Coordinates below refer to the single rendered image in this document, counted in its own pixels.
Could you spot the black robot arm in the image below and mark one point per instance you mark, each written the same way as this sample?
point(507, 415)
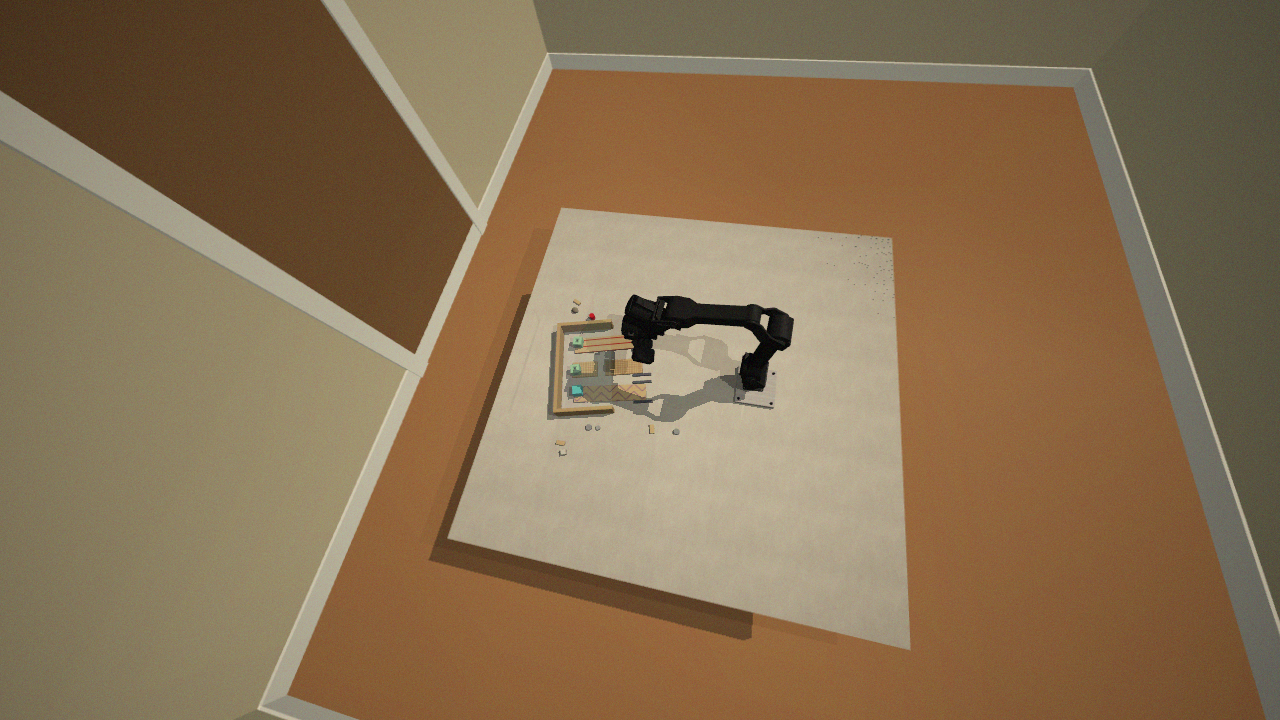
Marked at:
point(683, 312)

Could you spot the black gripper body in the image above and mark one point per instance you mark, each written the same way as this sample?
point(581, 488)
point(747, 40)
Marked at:
point(642, 352)

